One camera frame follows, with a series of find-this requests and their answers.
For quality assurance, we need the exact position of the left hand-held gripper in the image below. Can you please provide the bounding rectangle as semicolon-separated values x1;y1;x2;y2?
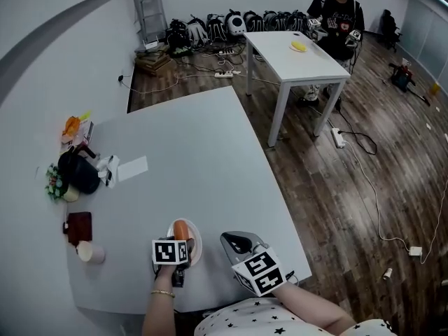
151;235;197;288

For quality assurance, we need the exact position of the person's left forearm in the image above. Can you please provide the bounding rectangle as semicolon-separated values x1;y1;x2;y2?
141;265;176;336

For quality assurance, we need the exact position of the white table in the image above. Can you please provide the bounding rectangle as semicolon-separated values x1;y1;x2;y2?
242;30;352;148

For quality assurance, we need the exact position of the orange plastic bag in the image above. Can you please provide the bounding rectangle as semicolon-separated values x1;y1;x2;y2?
62;115;83;139

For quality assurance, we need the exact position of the metal ladder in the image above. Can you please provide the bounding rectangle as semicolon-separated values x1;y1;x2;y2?
129;0;169;46

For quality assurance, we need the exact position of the black office chair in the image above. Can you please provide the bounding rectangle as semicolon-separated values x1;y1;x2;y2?
379;8;403;53

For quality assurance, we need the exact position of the black cable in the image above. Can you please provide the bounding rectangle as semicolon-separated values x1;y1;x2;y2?
336;106;379;156

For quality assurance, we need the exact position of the white star-print shirt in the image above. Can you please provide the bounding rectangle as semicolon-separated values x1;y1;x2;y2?
193;295;398;336

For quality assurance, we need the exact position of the orange sausage food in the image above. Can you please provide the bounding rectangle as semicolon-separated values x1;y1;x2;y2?
173;219;190;242

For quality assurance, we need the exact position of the pink box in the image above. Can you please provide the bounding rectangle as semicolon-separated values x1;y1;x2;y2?
60;119;95;154

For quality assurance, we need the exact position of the small flower bouquet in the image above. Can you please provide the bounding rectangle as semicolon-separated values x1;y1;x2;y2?
44;163;68;202

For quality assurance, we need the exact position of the brown leather wallet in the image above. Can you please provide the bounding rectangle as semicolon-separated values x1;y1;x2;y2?
65;211;93;247

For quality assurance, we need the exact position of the person's right forearm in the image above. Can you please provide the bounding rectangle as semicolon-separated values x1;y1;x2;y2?
272;282;358;336

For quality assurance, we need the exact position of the white paper sheet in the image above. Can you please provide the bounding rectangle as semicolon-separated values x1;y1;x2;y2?
116;155;149;183

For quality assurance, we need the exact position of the crumpled white wrapper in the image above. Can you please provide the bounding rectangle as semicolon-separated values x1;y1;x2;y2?
95;155;121;190

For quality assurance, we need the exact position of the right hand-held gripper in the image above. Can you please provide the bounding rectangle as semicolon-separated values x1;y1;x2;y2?
220;230;284;298

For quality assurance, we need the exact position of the red and black machine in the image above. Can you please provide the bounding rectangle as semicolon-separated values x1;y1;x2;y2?
388;60;418;93

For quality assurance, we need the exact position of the beige paper cup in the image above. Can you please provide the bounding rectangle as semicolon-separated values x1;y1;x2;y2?
76;240;106;265

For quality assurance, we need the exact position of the white cable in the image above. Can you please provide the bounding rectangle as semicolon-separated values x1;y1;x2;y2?
344;141;411;252

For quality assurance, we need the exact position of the white router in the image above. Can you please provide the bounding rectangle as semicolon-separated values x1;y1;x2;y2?
141;36;161;52

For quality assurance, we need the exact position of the cream round cup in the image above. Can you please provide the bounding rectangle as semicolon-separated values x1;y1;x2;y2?
62;183;81;203

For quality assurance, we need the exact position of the row of backpacks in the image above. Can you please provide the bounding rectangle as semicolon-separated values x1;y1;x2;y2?
164;8;313;57

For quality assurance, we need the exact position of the black kettle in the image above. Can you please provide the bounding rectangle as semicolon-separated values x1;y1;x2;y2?
57;145;102;195

